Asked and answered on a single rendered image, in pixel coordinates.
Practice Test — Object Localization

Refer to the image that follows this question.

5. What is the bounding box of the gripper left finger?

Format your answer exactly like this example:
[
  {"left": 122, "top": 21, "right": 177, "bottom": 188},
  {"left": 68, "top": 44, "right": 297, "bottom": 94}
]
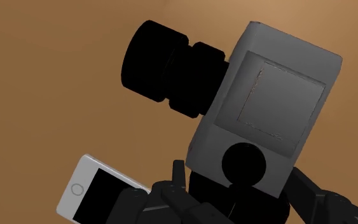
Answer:
[{"left": 105, "top": 159, "right": 234, "bottom": 224}]

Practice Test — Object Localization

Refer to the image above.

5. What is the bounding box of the grey camera with black lens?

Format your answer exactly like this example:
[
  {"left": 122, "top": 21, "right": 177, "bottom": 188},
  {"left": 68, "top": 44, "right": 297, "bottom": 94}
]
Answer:
[{"left": 121, "top": 19, "right": 343, "bottom": 199}]

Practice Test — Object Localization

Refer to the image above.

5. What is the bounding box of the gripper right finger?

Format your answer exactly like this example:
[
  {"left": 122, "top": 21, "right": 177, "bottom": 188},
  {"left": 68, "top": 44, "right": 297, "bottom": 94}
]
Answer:
[{"left": 283, "top": 167, "right": 358, "bottom": 224}]

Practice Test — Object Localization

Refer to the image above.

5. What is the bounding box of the white smartphone with black screen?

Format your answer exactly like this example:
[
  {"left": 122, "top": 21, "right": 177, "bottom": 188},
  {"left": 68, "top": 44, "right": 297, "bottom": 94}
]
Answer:
[{"left": 55, "top": 153, "right": 152, "bottom": 224}]

